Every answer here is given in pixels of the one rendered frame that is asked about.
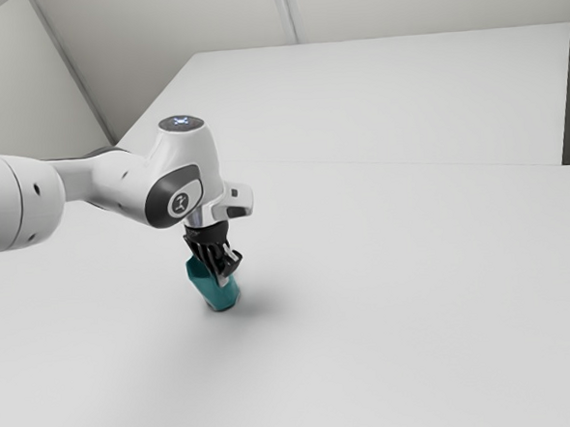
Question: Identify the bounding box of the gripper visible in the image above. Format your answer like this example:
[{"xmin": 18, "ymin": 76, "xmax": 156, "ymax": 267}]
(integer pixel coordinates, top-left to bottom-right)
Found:
[{"xmin": 181, "ymin": 219, "xmax": 245, "ymax": 290}]

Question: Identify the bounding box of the teal faceted mug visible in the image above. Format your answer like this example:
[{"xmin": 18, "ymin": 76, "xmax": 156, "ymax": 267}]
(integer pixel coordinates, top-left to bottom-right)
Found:
[{"xmin": 185, "ymin": 255, "xmax": 244, "ymax": 315}]

